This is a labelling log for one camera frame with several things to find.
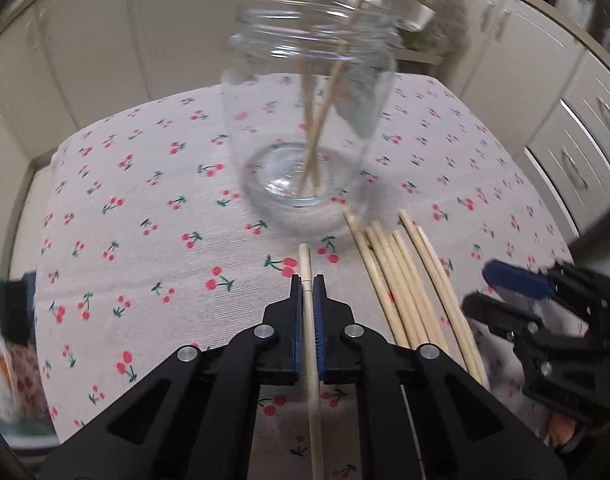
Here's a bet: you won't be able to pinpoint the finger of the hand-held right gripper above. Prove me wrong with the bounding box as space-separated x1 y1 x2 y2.
461 292 610 422
482 259 610 331

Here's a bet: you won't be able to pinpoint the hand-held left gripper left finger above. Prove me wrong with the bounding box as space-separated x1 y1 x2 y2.
40 275 302 480

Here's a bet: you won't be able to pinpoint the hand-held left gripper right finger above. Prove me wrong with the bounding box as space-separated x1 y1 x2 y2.
315 274 569 480

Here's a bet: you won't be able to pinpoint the bunch of wooden chopsticks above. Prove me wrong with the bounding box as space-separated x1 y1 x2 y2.
342 209 490 391

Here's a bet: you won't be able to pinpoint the clear glass jar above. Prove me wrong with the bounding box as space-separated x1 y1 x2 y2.
220 0 400 238

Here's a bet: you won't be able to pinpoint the orange object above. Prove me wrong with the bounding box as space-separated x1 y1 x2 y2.
549 412 576 446

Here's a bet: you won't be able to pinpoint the white side cabinet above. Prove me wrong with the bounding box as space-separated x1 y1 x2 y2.
455 0 610 241

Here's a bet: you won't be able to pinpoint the cherry print tablecloth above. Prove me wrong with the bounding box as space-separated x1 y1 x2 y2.
32 72 590 480

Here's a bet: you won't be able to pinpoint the dark object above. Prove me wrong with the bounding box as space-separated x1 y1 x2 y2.
0 274 38 346

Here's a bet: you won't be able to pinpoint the clear plastic bag with orange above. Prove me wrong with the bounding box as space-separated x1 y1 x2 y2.
0 320 56 431

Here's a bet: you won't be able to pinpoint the white kitchen base cabinets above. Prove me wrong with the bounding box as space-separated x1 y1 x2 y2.
0 0 306 171

